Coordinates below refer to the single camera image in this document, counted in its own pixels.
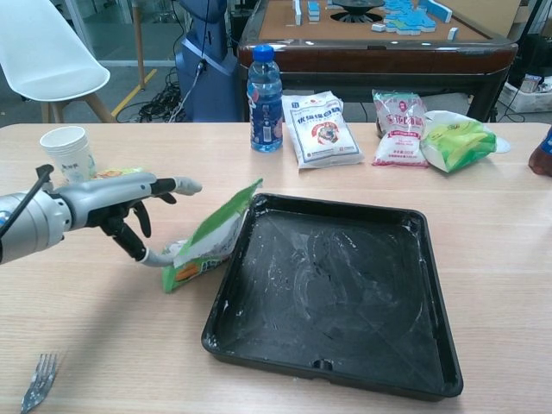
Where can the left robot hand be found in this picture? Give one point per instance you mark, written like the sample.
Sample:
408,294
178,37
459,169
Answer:
108,194

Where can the green corn starch bag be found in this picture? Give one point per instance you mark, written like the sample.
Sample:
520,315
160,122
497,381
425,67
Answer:
215,228

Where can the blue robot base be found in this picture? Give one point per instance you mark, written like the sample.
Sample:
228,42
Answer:
202,77

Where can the small green snack packet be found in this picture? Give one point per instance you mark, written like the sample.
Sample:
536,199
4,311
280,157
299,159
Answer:
112,173

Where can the white paper cup stack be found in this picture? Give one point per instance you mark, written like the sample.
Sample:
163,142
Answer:
64,151

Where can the white chair wooden legs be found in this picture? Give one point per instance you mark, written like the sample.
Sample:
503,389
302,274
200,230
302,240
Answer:
43,52

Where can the blue drink bottle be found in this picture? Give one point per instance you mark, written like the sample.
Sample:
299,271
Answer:
264,112

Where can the metal fork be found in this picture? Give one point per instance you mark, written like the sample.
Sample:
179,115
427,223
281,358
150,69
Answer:
41,379

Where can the white sugar bag blue print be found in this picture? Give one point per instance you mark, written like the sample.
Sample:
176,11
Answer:
319,133

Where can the black baking tray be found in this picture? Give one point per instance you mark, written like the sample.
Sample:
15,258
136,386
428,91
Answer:
328,280

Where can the brown mahjong table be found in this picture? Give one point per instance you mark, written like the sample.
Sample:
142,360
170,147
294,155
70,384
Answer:
366,52

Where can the white bag pink print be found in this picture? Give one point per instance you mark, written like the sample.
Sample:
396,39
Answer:
399,138

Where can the black mahjong table dome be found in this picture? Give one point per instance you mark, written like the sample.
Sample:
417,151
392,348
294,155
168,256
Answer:
355,8

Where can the blue mahjong tile pile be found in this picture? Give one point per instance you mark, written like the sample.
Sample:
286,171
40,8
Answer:
409,17

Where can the green and white bag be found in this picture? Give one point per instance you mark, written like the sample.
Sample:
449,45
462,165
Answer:
457,142

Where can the single blue mahjong tile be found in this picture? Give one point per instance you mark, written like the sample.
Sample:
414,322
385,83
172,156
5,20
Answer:
453,33

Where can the white storage box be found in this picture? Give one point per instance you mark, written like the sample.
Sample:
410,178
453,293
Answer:
528,92

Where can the dark tea bottle blue cap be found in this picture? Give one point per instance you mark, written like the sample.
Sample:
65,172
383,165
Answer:
543,157

